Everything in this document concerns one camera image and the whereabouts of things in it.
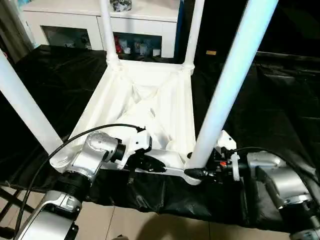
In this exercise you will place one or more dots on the black horizontal bar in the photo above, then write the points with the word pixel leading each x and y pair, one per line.
pixel 287 55

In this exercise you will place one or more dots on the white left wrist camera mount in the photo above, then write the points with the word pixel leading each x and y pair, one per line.
pixel 140 140

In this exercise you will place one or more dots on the dark furniture with brass label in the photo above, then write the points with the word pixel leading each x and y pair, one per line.
pixel 300 25

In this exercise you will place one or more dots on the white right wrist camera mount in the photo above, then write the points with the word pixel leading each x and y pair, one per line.
pixel 227 140

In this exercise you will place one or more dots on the small white jar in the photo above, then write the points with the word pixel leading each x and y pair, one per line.
pixel 127 50

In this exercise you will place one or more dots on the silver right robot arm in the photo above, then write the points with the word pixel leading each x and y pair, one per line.
pixel 287 180

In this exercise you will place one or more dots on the white glass-door cabinet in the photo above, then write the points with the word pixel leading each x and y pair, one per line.
pixel 62 17

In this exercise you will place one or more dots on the grey curtain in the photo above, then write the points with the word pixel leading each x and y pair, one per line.
pixel 15 30

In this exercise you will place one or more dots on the white plastic table leg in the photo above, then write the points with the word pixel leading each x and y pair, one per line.
pixel 22 100
pixel 108 30
pixel 232 75
pixel 193 32

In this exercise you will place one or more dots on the black plastic mat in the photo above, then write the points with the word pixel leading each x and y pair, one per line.
pixel 62 75

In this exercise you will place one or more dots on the blue vertical panel edge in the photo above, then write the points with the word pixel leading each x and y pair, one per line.
pixel 181 25

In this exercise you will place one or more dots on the white plastic table top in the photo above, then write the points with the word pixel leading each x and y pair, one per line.
pixel 112 100

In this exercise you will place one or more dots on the black folding table frame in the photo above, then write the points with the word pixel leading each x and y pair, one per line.
pixel 12 202

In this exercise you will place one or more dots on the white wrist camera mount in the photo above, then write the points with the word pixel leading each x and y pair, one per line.
pixel 140 140
pixel 227 140

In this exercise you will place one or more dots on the red box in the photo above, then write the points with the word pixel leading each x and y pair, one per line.
pixel 116 43

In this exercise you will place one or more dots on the dark patterned bundle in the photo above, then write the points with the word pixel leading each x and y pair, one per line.
pixel 121 5

